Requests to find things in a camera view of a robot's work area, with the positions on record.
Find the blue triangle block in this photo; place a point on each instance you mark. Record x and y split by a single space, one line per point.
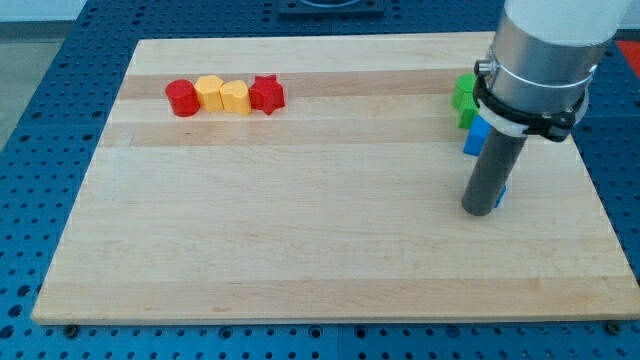
500 196

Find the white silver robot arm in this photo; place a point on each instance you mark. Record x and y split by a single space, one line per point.
545 51

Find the blue cube block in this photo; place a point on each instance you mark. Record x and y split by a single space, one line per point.
476 137

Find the light wooden board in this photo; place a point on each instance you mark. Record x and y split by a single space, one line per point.
342 206

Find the red star block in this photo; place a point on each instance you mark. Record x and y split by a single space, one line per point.
266 94

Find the yellow heart block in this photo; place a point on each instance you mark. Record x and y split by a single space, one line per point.
235 97

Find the yellow pentagon block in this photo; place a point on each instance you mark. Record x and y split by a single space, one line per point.
208 92

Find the red cylinder block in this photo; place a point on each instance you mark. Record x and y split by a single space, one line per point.
182 97

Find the green block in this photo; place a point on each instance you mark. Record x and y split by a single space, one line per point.
463 100

